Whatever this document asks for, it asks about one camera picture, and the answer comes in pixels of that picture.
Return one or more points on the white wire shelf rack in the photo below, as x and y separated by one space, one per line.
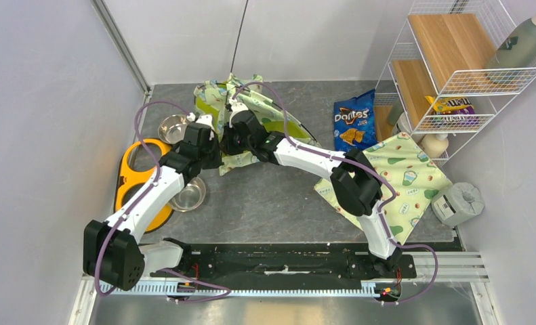
442 51

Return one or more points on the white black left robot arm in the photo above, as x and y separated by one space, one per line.
112 253

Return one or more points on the green avocado-print pet tent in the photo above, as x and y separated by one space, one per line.
212 98

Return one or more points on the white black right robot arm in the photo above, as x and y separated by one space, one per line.
356 185

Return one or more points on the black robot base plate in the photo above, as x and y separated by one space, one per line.
209 262

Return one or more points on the long black tent pole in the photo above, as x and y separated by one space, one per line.
238 37

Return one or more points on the green avocado-print tent mat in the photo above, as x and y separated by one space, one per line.
413 175

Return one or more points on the steel pet bowl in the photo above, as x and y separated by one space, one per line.
172 128
191 197

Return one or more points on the blue Doritos chip bag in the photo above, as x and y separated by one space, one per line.
354 123

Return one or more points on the orange double bowl holder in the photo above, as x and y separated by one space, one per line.
130 179

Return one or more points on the aluminium rail with cable comb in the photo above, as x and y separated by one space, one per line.
419 269

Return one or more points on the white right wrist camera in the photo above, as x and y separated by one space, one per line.
237 107

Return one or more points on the green bottle with beige cap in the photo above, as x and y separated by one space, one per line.
518 50

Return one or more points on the yellow M&M's candy bag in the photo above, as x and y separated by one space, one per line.
450 105

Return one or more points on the white jar under shelf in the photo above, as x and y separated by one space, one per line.
402 125

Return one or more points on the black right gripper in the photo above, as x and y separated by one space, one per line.
225 143

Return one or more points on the beige lotion bottle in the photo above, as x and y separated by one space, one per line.
434 144

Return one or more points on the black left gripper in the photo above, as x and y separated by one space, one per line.
217 162

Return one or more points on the steel pet bowl near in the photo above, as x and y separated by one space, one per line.
191 197

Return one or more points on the steel pet bowl far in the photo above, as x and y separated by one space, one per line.
172 128

